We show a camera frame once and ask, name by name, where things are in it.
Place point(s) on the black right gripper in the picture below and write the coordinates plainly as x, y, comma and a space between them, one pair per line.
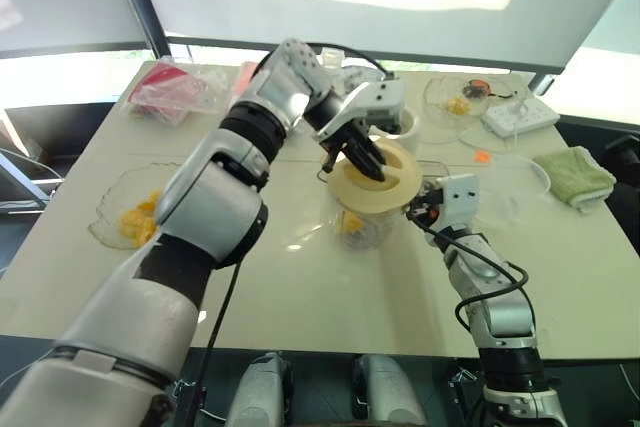
427, 203

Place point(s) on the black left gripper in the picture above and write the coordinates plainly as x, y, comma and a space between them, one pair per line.
345, 139

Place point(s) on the cream blender lid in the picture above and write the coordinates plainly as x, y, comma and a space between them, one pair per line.
397, 187

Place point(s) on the clear blender jug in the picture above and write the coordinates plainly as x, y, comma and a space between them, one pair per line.
372, 233

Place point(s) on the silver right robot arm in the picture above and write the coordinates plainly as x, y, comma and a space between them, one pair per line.
500, 317

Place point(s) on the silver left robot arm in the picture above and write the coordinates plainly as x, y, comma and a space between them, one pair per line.
215, 197

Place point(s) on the yellow crumbly food pile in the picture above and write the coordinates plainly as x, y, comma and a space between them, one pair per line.
457, 106

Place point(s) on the white cup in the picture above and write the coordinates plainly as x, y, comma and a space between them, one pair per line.
411, 132

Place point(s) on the small orange clip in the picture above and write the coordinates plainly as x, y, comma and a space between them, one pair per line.
482, 156

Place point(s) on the round glass bowl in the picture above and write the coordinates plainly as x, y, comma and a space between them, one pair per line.
435, 104

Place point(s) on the clear plastic container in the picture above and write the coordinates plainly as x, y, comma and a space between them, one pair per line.
545, 182

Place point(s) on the orange and black gadget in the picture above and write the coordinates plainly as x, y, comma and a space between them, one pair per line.
475, 88

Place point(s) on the white power strip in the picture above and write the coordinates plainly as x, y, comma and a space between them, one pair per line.
525, 117

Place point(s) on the wide grey roller blind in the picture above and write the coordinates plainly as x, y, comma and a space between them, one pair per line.
350, 17

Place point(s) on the plastic bag of pink cloths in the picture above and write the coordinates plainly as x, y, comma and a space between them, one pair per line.
246, 78

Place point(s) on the green folded towel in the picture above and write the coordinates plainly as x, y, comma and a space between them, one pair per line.
575, 177

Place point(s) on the white rounded robot leg shell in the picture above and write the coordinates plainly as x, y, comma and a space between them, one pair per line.
262, 392
387, 392

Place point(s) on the black object beside table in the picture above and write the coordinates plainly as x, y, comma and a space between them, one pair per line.
625, 154

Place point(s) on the plastic bag of red cloth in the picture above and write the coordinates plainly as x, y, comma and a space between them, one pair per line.
170, 92

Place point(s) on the leaf-shaped glass bowl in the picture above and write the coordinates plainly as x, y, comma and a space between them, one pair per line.
110, 207

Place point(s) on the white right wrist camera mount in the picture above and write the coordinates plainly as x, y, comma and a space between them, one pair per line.
460, 197

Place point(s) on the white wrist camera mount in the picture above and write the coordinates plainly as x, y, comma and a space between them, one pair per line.
375, 97
460, 197

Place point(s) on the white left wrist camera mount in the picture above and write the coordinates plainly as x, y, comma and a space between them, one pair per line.
375, 97

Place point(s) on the metal table bracket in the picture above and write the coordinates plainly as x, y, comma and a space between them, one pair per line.
461, 378
186, 389

